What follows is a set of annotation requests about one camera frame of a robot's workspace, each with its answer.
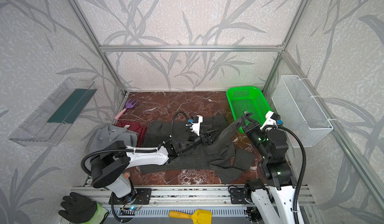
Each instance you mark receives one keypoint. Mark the green plastic basket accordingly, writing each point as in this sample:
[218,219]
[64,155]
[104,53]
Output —
[249,99]

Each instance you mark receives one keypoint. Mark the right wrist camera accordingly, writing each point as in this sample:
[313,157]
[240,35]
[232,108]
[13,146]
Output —
[273,121]

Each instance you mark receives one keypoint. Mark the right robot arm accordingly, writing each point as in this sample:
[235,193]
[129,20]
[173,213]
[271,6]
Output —
[276,201]

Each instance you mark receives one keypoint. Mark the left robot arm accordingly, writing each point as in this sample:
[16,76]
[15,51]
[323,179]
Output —
[114,150]

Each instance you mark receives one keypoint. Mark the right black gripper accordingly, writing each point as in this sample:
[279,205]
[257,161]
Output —
[251,127]

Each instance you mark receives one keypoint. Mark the white wire mesh basket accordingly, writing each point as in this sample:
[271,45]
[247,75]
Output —
[299,110]

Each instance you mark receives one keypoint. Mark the light grey folded shirt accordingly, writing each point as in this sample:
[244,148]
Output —
[110,134]

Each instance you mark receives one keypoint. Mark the maroon folded shirt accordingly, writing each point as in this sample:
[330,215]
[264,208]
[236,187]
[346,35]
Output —
[135,127]

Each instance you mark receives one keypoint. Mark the yellow toy shovel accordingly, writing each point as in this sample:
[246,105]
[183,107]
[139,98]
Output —
[198,217]

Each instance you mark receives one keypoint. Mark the clear plastic wall bin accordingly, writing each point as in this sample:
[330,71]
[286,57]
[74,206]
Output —
[50,122]

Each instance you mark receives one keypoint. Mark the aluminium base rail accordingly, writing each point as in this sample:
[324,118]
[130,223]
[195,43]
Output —
[184,196]

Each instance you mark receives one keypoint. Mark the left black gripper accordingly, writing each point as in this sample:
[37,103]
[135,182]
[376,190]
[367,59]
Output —
[202,138]

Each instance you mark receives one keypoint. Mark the purple pink toy rake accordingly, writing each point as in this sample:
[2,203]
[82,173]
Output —
[128,105]

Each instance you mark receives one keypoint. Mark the black green work glove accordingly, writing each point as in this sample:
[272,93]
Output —
[79,209]

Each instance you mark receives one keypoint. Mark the dark grey striped shirt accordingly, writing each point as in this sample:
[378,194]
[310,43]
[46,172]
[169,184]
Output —
[228,163]

